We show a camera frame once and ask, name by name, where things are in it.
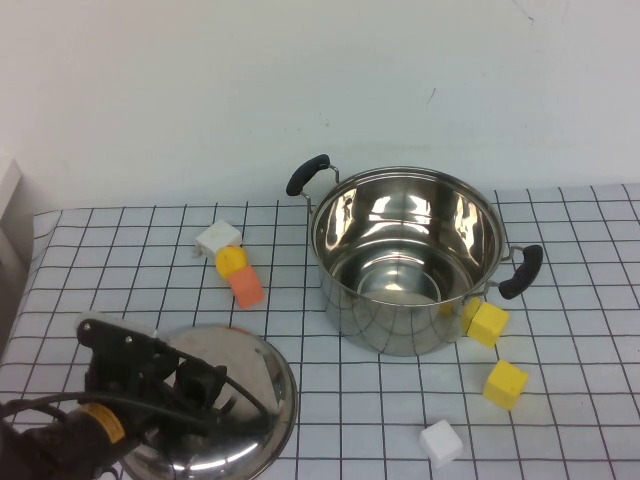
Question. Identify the yellow round plastic disc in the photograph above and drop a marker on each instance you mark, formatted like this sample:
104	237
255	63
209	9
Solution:
230	260

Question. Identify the white black-grid tablecloth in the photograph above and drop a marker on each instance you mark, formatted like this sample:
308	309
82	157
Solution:
125	280

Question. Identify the white cube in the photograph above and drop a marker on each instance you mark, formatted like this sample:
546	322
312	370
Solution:
440	442

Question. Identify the yellow cube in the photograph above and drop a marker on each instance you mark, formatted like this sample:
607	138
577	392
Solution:
505	385
487	324

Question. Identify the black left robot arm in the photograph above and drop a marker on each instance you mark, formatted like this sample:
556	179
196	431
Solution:
45	445

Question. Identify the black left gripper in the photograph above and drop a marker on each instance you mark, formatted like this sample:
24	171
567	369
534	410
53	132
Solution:
145	390

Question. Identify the orange foam cube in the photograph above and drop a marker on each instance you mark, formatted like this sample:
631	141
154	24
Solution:
246	290

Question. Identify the white wall charger plug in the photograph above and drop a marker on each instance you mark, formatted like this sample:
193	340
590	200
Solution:
217	235

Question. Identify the steel pot lid black knob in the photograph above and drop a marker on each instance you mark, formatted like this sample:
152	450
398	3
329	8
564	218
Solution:
240	360

